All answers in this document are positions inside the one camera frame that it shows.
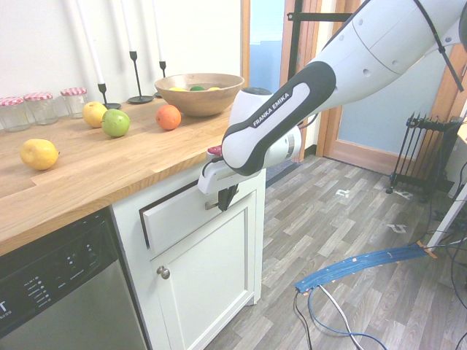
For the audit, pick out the blue floor tape strip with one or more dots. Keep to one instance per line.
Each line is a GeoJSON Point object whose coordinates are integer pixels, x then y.
{"type": "Point", "coordinates": [346, 266]}

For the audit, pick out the large wooden bowl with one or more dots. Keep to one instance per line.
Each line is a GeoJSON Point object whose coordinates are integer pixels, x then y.
{"type": "Point", "coordinates": [197, 104]}

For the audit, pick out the yellow pear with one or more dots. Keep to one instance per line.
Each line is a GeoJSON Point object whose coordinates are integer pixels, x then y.
{"type": "Point", "coordinates": [39, 154]}

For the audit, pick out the white floor tape mark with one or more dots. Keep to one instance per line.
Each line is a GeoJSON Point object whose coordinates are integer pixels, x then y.
{"type": "Point", "coordinates": [343, 193]}

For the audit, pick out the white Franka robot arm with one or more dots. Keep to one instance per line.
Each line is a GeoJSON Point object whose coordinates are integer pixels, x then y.
{"type": "Point", "coordinates": [365, 47]}

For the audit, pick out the orange fruit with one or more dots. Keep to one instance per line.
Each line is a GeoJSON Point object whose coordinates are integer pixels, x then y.
{"type": "Point", "coordinates": [168, 117]}

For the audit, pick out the white wooden drawer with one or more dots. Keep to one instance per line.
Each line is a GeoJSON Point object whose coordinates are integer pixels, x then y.
{"type": "Point", "coordinates": [175, 226]}

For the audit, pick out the black candle holder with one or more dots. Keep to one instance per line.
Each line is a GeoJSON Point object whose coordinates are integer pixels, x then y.
{"type": "Point", "coordinates": [140, 99]}
{"type": "Point", "coordinates": [102, 89]}
{"type": "Point", "coordinates": [162, 67]}

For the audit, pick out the white taper candle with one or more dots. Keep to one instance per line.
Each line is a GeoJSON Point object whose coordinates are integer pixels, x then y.
{"type": "Point", "coordinates": [91, 47]}
{"type": "Point", "coordinates": [157, 33]}
{"type": "Point", "coordinates": [128, 29]}

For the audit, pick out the glass jar checkered lid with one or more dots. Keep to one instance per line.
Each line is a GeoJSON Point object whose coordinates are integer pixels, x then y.
{"type": "Point", "coordinates": [40, 109]}
{"type": "Point", "coordinates": [12, 114]}
{"type": "Point", "coordinates": [74, 104]}

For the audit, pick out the wooden glass panel door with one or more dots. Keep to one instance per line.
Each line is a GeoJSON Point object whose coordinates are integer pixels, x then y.
{"type": "Point", "coordinates": [330, 138]}

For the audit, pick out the white kitchen cabinet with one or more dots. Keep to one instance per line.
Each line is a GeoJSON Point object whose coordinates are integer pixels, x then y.
{"type": "Point", "coordinates": [204, 277]}

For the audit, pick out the stainless steel dishwasher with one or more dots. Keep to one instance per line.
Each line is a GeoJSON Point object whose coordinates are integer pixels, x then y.
{"type": "Point", "coordinates": [73, 299]}

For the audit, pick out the wooden door frame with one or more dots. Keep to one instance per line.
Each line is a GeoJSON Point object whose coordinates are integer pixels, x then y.
{"type": "Point", "coordinates": [245, 36]}

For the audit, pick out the green apple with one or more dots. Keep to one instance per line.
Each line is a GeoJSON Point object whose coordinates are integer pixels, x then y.
{"type": "Point", "coordinates": [116, 123]}

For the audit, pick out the yellow apple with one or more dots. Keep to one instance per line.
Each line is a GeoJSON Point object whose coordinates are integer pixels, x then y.
{"type": "Point", "coordinates": [93, 113]}

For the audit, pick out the green lime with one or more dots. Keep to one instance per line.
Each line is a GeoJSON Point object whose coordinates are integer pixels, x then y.
{"type": "Point", "coordinates": [197, 88]}

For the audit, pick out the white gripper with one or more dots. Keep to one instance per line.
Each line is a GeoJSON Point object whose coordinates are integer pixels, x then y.
{"type": "Point", "coordinates": [215, 178]}

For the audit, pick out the round metal cabinet knob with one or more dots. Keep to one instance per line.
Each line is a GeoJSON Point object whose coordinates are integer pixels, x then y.
{"type": "Point", "coordinates": [164, 272]}

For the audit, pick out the yellow banana in bowl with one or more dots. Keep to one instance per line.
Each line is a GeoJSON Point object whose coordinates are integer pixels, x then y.
{"type": "Point", "coordinates": [177, 88]}

